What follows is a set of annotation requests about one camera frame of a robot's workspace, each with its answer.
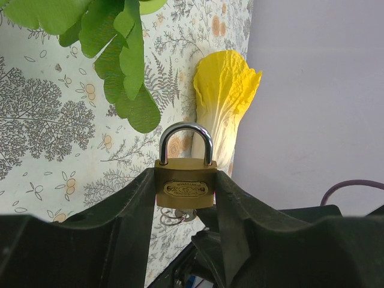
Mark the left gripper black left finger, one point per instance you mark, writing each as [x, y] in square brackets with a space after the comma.
[106, 245]

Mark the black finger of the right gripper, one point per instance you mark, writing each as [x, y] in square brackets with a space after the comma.
[223, 245]

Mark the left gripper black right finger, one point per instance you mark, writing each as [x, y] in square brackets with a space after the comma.
[331, 251]

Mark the small brass padlock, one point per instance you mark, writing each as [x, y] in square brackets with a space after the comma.
[185, 183]

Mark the yellow napa cabbage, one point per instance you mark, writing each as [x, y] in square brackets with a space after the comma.
[225, 87]

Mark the green celery leaves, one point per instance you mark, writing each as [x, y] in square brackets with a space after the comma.
[110, 32]

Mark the green plastic basket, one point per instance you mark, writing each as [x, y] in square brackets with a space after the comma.
[150, 6]

